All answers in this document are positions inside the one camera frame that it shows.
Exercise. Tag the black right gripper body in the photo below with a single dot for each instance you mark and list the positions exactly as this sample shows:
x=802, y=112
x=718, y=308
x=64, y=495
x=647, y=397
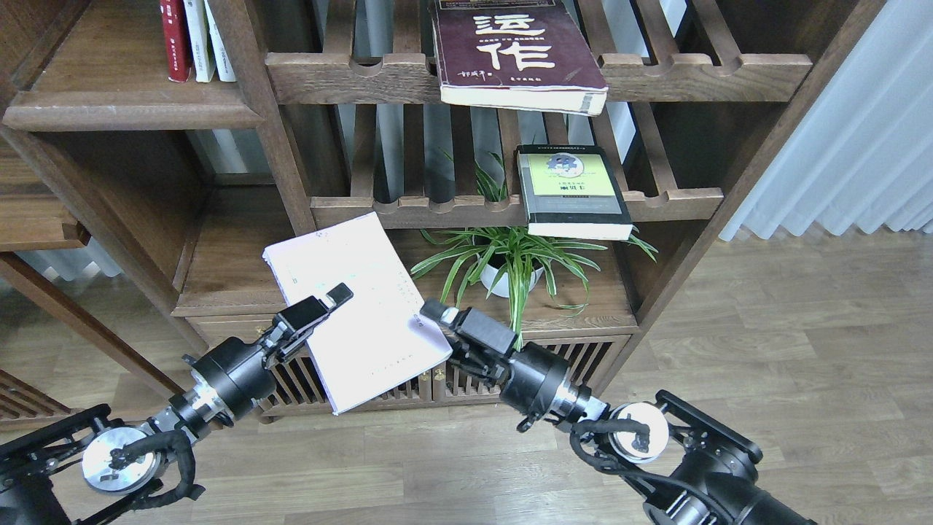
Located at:
x=532, y=380

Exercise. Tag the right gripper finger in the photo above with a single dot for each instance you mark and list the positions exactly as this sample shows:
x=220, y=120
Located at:
x=473, y=325

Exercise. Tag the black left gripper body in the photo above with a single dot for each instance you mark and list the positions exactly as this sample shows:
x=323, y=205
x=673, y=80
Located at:
x=232, y=378

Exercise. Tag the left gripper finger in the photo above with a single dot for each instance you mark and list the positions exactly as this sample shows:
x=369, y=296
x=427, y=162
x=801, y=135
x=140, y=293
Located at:
x=296, y=323

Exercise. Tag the pale lavender white book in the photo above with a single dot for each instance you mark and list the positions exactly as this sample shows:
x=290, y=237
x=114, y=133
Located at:
x=377, y=339

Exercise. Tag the green and black book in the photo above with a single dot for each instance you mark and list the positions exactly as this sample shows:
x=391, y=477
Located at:
x=571, y=191

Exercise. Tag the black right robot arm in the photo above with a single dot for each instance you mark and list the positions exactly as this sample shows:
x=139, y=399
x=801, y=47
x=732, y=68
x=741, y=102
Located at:
x=689, y=467

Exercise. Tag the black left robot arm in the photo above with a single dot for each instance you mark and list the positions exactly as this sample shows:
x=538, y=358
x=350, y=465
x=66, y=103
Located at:
x=152, y=465

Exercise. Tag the white plant pot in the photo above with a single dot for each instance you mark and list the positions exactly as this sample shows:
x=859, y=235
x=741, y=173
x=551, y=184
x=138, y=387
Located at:
x=501, y=287

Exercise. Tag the green spider plant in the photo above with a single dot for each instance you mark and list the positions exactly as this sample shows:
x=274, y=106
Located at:
x=515, y=251

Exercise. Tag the dark wooden bookshelf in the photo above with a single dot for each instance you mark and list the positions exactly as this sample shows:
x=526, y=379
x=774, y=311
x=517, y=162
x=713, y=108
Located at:
x=184, y=183

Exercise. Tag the white teal upright book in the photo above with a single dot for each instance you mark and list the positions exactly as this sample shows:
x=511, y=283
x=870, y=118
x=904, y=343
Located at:
x=224, y=69

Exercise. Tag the maroon book white characters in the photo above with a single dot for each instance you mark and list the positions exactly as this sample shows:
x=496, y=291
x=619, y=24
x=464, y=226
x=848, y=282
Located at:
x=522, y=55

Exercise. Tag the red upright book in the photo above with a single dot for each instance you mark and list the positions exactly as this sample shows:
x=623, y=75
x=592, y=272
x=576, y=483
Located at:
x=177, y=41

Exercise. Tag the white curtain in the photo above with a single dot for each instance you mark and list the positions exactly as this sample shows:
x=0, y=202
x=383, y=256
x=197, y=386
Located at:
x=862, y=156

